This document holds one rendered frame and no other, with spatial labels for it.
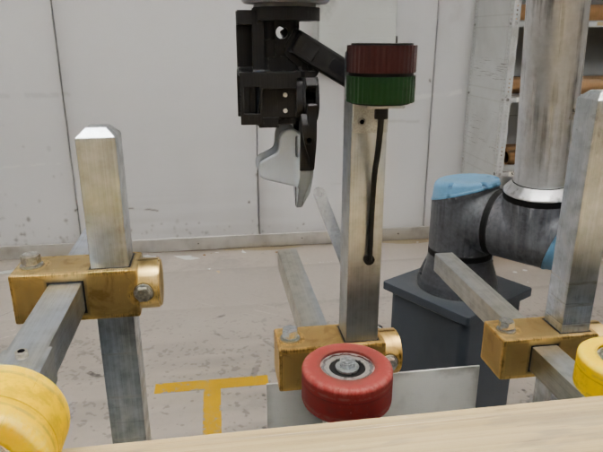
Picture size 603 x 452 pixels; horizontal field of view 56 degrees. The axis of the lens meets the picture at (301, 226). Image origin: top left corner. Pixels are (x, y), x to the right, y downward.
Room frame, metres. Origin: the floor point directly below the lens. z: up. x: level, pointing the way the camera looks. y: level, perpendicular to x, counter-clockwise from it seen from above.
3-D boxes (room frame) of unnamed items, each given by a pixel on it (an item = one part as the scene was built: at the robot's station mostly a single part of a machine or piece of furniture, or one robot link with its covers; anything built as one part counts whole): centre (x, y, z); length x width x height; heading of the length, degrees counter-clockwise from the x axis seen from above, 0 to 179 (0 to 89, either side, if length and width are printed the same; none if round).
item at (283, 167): (0.61, 0.02, 1.04); 0.06 x 0.03 x 0.09; 99
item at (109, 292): (0.52, 0.21, 0.95); 0.13 x 0.06 x 0.05; 99
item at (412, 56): (0.51, -0.07, 1.16); 0.06 x 0.06 x 0.02
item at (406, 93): (0.51, -0.07, 1.14); 0.06 x 0.06 x 0.02
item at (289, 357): (0.55, -0.04, 0.85); 0.13 x 0.06 x 0.05; 99
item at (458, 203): (1.29, -0.39, 0.79); 0.17 x 0.15 x 0.18; 46
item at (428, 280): (1.29, -0.38, 0.65); 0.19 x 0.19 x 0.10
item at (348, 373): (0.44, -0.04, 0.85); 0.08 x 0.08 x 0.11
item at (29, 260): (0.51, 0.26, 0.98); 0.02 x 0.02 x 0.01
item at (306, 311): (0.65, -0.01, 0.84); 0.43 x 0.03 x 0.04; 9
